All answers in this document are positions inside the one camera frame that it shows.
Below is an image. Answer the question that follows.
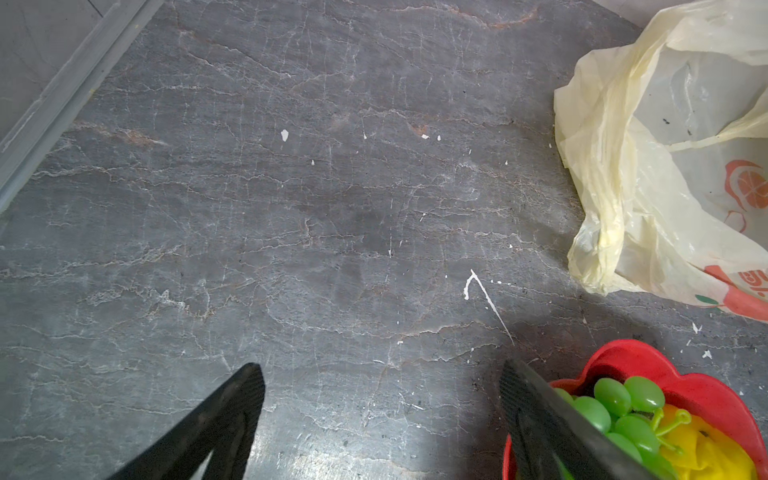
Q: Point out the red flower-shaped plate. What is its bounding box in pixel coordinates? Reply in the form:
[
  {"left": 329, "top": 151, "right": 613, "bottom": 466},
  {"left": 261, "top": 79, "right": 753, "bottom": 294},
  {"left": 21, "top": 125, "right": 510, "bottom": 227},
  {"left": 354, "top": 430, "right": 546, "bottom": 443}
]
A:
[{"left": 502, "top": 340, "right": 767, "bottom": 479}]

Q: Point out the aluminium frame rail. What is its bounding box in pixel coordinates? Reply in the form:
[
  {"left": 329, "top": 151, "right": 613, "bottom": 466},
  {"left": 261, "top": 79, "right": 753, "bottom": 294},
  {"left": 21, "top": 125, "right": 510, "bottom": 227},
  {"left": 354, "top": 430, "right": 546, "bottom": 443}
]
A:
[{"left": 1, "top": 1, "right": 161, "bottom": 210}]

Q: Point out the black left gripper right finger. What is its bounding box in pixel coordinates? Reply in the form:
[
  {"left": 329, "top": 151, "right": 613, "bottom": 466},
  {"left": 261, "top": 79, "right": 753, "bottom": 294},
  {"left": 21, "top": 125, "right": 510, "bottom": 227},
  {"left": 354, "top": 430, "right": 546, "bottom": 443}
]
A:
[{"left": 499, "top": 359, "right": 654, "bottom": 479}]

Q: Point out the yellow fake lemon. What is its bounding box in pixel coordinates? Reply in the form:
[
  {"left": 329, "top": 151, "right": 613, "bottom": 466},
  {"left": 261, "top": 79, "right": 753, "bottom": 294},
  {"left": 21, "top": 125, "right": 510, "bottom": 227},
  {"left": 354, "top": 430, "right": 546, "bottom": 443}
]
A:
[{"left": 660, "top": 415, "right": 758, "bottom": 480}]

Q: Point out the cream printed plastic bag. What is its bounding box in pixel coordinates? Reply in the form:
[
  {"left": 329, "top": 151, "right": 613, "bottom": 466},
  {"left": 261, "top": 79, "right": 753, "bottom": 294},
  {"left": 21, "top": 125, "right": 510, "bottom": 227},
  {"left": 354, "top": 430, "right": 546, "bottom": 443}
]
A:
[{"left": 554, "top": 1, "right": 767, "bottom": 321}]

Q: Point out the green fake grape bunch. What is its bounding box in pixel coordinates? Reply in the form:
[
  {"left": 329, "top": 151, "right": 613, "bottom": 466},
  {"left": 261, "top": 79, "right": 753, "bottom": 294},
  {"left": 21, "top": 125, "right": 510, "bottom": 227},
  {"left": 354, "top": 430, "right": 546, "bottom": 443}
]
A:
[{"left": 554, "top": 376, "right": 693, "bottom": 479}]

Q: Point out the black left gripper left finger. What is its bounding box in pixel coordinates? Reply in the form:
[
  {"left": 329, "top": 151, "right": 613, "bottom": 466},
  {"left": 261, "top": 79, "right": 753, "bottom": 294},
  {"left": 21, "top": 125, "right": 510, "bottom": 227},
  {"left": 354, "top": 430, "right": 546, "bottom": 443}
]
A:
[{"left": 111, "top": 363, "right": 266, "bottom": 479}]

